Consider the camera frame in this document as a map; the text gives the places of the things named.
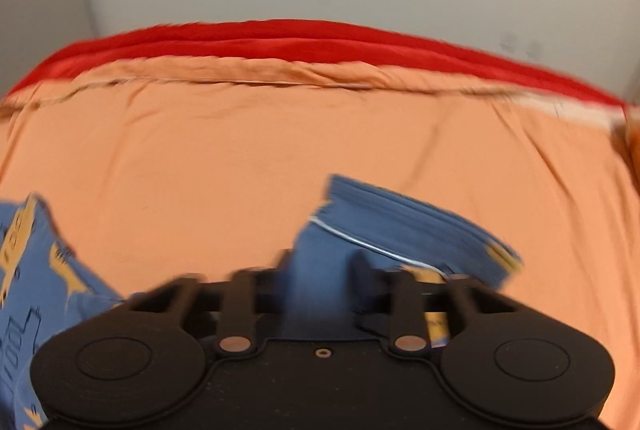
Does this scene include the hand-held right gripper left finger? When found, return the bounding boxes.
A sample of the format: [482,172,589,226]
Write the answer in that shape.
[121,249,297,357]

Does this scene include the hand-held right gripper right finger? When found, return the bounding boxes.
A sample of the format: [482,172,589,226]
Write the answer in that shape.
[349,251,519,357]

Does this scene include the blue pants with yellow print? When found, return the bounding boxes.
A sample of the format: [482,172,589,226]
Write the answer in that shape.
[0,174,524,430]

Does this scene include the orange bed sheet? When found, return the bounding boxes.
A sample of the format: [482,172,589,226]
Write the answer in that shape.
[0,57,640,430]

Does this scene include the red blanket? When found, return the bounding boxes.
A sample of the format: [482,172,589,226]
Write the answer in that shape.
[6,18,627,110]

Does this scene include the orange pillow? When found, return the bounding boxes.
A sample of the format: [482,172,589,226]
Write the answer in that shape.
[612,106,640,191]

